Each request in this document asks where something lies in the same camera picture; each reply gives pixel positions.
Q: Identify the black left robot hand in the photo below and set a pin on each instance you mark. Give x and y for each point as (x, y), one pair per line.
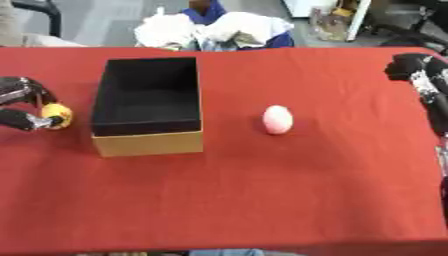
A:
(17, 90)

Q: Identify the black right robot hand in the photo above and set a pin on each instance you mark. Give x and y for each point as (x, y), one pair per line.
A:
(431, 80)

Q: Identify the yellow round toy fruit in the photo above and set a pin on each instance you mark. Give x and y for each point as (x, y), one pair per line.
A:
(57, 115)

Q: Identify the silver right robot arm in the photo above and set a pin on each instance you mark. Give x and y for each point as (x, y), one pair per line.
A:
(444, 173)

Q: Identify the tan cardboard box black inside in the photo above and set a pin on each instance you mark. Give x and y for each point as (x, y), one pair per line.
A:
(149, 106)

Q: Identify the black chair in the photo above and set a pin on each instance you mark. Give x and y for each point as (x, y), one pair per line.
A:
(44, 13)

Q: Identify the brown cardboard item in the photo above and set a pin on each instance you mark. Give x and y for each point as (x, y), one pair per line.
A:
(328, 23)

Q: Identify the white board panel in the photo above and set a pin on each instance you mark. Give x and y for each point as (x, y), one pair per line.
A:
(332, 13)

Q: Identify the pink egg-shaped toy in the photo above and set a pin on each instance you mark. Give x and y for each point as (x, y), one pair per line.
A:
(277, 119)

